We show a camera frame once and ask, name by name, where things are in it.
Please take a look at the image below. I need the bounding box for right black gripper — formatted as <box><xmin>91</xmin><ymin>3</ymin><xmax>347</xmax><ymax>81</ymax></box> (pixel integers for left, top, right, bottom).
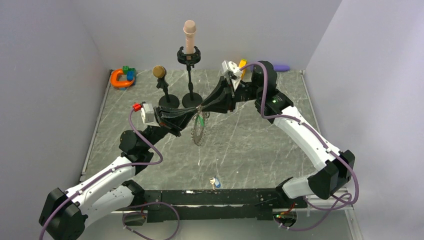
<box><xmin>200</xmin><ymin>76</ymin><xmax>262</xmax><ymax>115</ymax></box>

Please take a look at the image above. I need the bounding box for gold microphone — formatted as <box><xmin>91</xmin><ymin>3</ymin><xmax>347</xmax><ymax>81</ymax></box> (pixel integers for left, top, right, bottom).
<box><xmin>152</xmin><ymin>65</ymin><xmax>167</xmax><ymax>79</ymax></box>

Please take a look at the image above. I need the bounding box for purple cable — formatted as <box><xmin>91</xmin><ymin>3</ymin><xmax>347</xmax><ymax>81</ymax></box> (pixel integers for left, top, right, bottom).
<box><xmin>38</xmin><ymin>108</ymin><xmax>164</xmax><ymax>240</ymax></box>
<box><xmin>239</xmin><ymin>61</ymin><xmax>360</xmax><ymax>211</ymax></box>

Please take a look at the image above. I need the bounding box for key with blue tag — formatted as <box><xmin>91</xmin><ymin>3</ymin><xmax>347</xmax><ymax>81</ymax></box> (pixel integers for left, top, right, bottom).
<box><xmin>209</xmin><ymin>177</ymin><xmax>221</xmax><ymax>190</ymax></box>

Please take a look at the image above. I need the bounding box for tall black mic stand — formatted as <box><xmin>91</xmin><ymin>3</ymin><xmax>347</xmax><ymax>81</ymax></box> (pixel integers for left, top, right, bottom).
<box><xmin>177</xmin><ymin>46</ymin><xmax>203</xmax><ymax>108</ymax></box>

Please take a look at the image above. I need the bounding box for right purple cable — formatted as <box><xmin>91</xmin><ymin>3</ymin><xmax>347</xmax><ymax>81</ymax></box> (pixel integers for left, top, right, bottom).
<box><xmin>239</xmin><ymin>61</ymin><xmax>360</xmax><ymax>211</ymax></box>

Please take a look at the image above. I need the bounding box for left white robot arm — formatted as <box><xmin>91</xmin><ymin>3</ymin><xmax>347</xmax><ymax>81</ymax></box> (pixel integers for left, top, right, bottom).
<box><xmin>38</xmin><ymin>103</ymin><xmax>198</xmax><ymax>240</ymax></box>

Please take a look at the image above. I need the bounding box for metal disc with keyrings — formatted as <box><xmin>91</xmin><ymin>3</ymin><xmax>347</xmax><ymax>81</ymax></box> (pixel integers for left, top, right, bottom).
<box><xmin>191</xmin><ymin>106</ymin><xmax>210</xmax><ymax>147</ymax></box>

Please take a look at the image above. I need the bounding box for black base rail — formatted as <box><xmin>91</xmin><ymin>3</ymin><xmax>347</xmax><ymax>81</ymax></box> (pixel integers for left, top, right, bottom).
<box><xmin>122</xmin><ymin>188</ymin><xmax>307</xmax><ymax>223</ymax></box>

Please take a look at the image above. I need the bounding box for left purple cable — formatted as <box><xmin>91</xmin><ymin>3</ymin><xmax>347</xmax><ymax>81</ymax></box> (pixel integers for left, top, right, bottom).
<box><xmin>38</xmin><ymin>108</ymin><xmax>164</xmax><ymax>240</ymax></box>

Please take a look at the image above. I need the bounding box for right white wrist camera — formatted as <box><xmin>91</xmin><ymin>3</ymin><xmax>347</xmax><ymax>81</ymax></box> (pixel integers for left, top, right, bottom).
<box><xmin>221</xmin><ymin>60</ymin><xmax>243</xmax><ymax>91</ymax></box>

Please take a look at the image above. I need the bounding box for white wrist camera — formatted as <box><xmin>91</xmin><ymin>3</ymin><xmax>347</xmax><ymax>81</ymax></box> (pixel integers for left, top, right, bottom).
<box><xmin>221</xmin><ymin>60</ymin><xmax>243</xmax><ymax>91</ymax></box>
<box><xmin>132</xmin><ymin>103</ymin><xmax>160</xmax><ymax>127</ymax></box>

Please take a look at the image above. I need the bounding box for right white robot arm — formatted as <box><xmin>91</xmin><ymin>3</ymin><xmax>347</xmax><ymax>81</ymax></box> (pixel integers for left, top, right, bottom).
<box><xmin>197</xmin><ymin>60</ymin><xmax>355</xmax><ymax>208</ymax></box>

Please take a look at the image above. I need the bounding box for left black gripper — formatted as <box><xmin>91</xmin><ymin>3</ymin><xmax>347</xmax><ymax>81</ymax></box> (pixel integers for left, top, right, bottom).
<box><xmin>142</xmin><ymin>105</ymin><xmax>198</xmax><ymax>151</ymax></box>

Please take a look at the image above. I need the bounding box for orange ring toy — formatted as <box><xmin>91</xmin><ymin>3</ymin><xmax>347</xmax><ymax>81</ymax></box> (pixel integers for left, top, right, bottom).
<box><xmin>109</xmin><ymin>68</ymin><xmax>136</xmax><ymax>89</ymax></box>

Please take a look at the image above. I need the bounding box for purple microphone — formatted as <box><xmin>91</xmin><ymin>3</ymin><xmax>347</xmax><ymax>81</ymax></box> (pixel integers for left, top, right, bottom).
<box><xmin>273</xmin><ymin>64</ymin><xmax>291</xmax><ymax>72</ymax></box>

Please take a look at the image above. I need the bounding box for key with green tag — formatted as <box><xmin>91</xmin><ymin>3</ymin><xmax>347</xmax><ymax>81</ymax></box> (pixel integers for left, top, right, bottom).
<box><xmin>196</xmin><ymin>114</ymin><xmax>205</xmax><ymax>128</ymax></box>

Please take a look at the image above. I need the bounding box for blue toy brick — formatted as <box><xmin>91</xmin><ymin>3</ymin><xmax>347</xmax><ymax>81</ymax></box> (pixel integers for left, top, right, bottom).
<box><xmin>126</xmin><ymin>71</ymin><xmax>136</xmax><ymax>82</ymax></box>

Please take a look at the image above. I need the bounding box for yellow block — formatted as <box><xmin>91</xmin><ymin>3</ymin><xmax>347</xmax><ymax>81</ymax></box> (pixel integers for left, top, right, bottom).
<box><xmin>238</xmin><ymin>58</ymin><xmax>247</xmax><ymax>80</ymax></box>

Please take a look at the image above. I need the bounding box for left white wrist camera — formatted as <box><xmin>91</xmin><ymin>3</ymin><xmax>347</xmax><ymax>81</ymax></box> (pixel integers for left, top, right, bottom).
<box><xmin>132</xmin><ymin>103</ymin><xmax>160</xmax><ymax>127</ymax></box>

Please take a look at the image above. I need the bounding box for short black mic stand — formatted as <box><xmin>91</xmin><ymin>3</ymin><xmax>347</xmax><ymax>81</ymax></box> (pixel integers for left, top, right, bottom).
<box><xmin>156</xmin><ymin>77</ymin><xmax>180</xmax><ymax>109</ymax></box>

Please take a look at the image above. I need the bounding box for green toy brick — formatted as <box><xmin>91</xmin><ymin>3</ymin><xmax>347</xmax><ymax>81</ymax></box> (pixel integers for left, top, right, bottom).
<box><xmin>122</xmin><ymin>65</ymin><xmax>136</xmax><ymax>76</ymax></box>

